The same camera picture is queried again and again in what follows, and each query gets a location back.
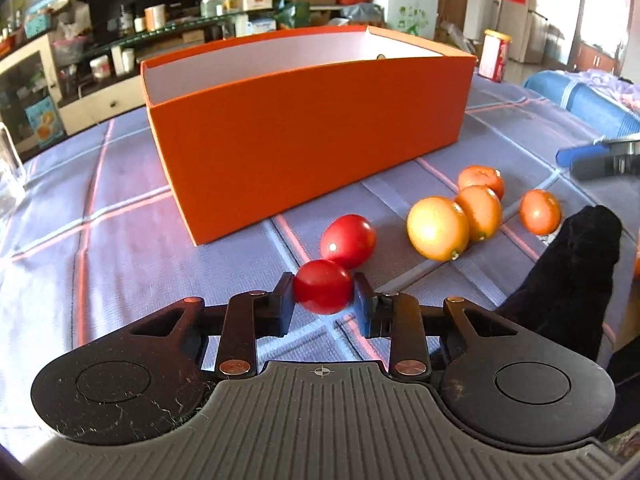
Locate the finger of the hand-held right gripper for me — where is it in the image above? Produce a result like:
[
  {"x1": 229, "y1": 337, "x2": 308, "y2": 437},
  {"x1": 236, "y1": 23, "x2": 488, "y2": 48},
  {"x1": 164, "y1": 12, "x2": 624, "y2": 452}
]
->
[
  {"x1": 570, "y1": 152, "x2": 640, "y2": 182},
  {"x1": 556, "y1": 135, "x2": 640, "y2": 167}
]

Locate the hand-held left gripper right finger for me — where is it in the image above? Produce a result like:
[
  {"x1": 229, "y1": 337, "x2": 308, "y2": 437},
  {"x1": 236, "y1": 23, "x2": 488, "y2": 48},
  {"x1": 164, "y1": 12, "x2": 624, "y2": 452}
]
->
[{"x1": 353, "y1": 271, "x2": 521, "y2": 381}]

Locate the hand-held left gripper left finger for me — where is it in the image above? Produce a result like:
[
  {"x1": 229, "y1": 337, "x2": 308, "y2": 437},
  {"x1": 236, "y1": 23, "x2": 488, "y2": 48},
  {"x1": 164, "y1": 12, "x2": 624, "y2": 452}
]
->
[{"x1": 129, "y1": 271, "x2": 296, "y2": 380}]

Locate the red tomato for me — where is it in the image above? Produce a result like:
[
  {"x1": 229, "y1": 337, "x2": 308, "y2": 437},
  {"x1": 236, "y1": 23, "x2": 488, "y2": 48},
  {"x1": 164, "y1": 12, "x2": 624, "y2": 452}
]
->
[
  {"x1": 292, "y1": 259, "x2": 355, "y2": 316},
  {"x1": 320, "y1": 214, "x2": 377, "y2": 270}
]

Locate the orange cardboard box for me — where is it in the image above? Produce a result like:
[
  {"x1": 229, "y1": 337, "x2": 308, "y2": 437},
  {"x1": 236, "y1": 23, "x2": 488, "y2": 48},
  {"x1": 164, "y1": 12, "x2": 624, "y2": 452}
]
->
[{"x1": 140, "y1": 25, "x2": 477, "y2": 247}]

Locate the blue quilted bag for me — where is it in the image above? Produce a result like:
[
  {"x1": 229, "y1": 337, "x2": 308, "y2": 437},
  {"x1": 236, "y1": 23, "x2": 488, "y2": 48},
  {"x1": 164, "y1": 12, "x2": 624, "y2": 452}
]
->
[{"x1": 522, "y1": 70, "x2": 640, "y2": 137}]

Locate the small orange mandarin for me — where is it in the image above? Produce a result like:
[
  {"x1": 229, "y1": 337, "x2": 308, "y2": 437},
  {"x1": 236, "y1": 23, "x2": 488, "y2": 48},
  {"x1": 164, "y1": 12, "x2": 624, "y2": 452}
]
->
[
  {"x1": 458, "y1": 165, "x2": 505, "y2": 201},
  {"x1": 454, "y1": 185, "x2": 503, "y2": 242},
  {"x1": 519, "y1": 189, "x2": 563, "y2": 236}
]

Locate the large yellow-orange citrus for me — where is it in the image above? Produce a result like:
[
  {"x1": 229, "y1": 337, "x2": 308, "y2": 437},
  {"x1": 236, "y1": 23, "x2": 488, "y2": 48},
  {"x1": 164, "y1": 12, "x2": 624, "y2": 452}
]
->
[{"x1": 406, "y1": 196, "x2": 471, "y2": 262}]

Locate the black fuzzy cloth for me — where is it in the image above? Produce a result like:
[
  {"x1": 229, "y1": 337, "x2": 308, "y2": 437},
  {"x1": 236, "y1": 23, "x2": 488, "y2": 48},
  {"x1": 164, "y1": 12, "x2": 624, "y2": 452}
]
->
[{"x1": 497, "y1": 205, "x2": 623, "y2": 361}]

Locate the red and white tin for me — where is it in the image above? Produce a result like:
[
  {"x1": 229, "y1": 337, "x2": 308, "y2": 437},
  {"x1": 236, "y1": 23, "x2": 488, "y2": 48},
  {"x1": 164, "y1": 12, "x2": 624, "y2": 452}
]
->
[{"x1": 482, "y1": 30, "x2": 513, "y2": 83}]

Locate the blue plaid tablecloth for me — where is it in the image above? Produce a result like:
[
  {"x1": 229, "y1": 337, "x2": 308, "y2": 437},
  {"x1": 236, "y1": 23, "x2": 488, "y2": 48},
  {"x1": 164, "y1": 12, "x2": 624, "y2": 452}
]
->
[{"x1": 0, "y1": 72, "x2": 640, "y2": 461}]

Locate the tall silver refrigerator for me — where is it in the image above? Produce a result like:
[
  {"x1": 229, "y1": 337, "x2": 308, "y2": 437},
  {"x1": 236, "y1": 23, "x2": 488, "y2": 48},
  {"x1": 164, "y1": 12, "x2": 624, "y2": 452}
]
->
[{"x1": 500, "y1": 0, "x2": 553, "y2": 66}]

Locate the green plastic bag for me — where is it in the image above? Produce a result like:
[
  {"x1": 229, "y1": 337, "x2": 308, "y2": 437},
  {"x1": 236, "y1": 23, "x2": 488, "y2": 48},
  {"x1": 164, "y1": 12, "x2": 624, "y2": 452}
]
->
[{"x1": 275, "y1": 2, "x2": 311, "y2": 31}]

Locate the clear glass mug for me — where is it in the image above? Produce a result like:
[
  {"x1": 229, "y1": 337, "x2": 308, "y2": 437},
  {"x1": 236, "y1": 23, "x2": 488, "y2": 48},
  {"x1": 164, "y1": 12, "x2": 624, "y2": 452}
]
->
[{"x1": 0, "y1": 122, "x2": 27, "y2": 233}]

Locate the white glass-door cabinet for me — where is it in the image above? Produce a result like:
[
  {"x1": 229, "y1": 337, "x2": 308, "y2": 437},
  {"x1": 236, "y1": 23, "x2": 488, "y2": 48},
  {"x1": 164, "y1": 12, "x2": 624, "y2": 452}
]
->
[{"x1": 0, "y1": 32, "x2": 68, "y2": 151}]

